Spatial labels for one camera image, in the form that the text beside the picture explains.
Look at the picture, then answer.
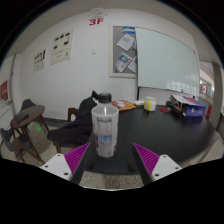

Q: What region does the grey notice board with papers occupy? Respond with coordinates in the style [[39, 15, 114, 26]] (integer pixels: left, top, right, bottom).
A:
[[109, 24, 138, 79]]

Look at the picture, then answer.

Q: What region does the clear black-capped water bottle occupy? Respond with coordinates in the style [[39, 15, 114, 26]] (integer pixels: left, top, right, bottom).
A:
[[91, 92, 120, 159]]

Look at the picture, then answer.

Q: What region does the wooden chair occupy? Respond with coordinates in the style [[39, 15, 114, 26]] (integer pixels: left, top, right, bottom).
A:
[[53, 107, 81, 154]]

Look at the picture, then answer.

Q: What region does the dark grey chair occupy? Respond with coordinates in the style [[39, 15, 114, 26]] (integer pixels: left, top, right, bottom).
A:
[[19, 98, 37, 113]]

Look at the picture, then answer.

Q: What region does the black and red device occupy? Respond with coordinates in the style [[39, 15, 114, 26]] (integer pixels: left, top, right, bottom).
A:
[[165, 100, 184, 117]]

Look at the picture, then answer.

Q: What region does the blue and white cardboard box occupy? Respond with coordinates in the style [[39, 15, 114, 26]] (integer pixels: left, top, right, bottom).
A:
[[169, 94, 207, 118]]

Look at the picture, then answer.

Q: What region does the large white wall poster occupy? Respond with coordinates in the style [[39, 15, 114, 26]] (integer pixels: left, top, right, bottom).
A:
[[50, 29, 75, 66]]

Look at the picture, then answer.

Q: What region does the large whiteboard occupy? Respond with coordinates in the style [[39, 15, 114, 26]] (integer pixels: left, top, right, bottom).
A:
[[134, 27, 201, 98]]

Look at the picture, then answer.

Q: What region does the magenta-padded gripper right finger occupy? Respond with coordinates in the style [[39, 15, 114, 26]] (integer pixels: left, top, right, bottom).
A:
[[132, 142, 183, 186]]

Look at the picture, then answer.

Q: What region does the orange magazine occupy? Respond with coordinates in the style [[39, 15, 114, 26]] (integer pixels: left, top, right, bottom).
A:
[[110, 99, 138, 111]]

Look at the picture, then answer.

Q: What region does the small white flat box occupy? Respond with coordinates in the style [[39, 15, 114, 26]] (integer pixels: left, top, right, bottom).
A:
[[133, 99, 146, 107]]

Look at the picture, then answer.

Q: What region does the small white wall poster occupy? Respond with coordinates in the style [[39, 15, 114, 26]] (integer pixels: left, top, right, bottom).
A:
[[32, 48, 47, 73]]

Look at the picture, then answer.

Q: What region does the white wall-mounted fixture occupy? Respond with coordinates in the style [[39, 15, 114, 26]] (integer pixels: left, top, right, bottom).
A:
[[87, 7, 108, 21]]

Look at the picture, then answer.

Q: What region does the red floor-number wall sign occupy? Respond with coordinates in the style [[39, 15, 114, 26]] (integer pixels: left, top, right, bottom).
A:
[[88, 17, 105, 27]]

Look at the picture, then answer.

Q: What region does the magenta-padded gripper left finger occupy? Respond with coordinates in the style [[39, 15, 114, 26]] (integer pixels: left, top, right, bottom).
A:
[[40, 142, 92, 186]]

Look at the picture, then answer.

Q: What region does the red wall poster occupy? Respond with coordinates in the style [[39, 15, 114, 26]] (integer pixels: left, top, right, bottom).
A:
[[0, 80, 9, 103]]

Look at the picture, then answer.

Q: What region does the round brown side table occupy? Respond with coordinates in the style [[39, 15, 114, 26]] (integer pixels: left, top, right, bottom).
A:
[[9, 104, 50, 164]]

